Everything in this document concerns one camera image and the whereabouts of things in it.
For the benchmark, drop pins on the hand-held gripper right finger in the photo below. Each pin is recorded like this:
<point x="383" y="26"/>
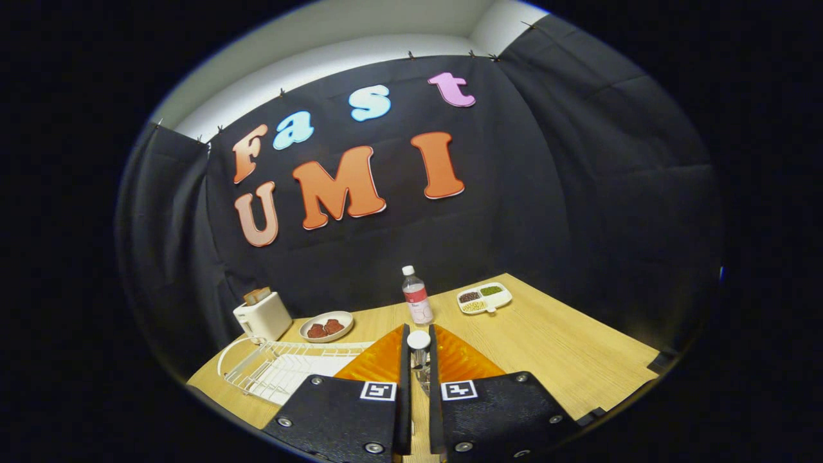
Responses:
<point x="435" y="405"/>

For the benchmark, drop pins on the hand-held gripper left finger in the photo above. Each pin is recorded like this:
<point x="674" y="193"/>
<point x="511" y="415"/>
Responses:
<point x="405" y="399"/>

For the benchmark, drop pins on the white oval dish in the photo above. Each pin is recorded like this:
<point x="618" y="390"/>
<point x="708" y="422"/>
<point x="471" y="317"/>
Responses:
<point x="344" y="316"/>

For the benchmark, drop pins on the clear bottle with red label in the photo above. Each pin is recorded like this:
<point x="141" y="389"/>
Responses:
<point x="418" y="302"/>

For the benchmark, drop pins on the brown meat piece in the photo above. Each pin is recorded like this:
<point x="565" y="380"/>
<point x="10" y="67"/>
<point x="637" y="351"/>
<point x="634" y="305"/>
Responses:
<point x="334" y="326"/>
<point x="316" y="331"/>

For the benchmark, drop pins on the pile of yellow beans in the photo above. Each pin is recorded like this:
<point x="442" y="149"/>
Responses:
<point x="474" y="307"/>

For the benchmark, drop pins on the pile of dark beans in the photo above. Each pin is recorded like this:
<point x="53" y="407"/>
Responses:
<point x="469" y="296"/>

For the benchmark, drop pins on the white divided tray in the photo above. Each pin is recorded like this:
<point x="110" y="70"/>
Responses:
<point x="503" y="299"/>

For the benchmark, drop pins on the pile of green beans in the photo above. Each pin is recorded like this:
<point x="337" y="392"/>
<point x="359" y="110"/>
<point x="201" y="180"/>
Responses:
<point x="490" y="290"/>

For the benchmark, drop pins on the white toaster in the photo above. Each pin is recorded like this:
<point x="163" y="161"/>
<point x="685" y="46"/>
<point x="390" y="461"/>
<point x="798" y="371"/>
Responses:
<point x="267" y="318"/>

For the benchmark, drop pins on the brown toast slice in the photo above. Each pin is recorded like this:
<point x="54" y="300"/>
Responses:
<point x="257" y="295"/>

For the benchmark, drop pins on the black backdrop cloth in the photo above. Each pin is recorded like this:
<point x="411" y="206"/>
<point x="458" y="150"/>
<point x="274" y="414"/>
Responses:
<point x="514" y="193"/>

